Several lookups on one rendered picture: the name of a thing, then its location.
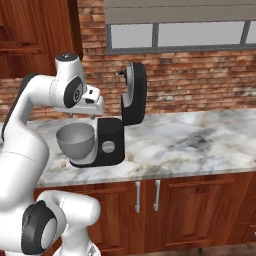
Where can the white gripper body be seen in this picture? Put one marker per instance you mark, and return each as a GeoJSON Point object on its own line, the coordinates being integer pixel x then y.
{"type": "Point", "coordinates": [94, 107]}

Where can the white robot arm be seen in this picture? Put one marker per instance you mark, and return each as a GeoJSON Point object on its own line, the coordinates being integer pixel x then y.
{"type": "Point", "coordinates": [20, 166]}

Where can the grey mixer bowl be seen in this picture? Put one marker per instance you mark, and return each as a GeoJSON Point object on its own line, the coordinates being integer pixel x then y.
{"type": "Point", "coordinates": [75, 141]}

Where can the grey mixer knob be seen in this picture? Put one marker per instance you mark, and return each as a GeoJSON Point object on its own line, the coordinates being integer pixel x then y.
{"type": "Point", "coordinates": [108, 146]}

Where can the black stand mixer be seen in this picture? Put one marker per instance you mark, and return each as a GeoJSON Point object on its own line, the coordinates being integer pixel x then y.
{"type": "Point", "coordinates": [133, 96]}

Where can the wooden cupboard door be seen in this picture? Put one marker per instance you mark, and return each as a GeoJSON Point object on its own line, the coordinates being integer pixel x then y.
{"type": "Point", "coordinates": [116, 216]}
{"type": "Point", "coordinates": [196, 213]}

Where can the grey framed window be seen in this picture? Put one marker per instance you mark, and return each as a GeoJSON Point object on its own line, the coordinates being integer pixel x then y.
{"type": "Point", "coordinates": [200, 35]}

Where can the beige window blind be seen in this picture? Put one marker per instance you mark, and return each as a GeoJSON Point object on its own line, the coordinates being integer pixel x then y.
{"type": "Point", "coordinates": [180, 11]}

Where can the wooden wall cupboard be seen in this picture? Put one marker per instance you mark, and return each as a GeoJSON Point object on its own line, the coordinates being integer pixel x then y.
{"type": "Point", "coordinates": [36, 33]}

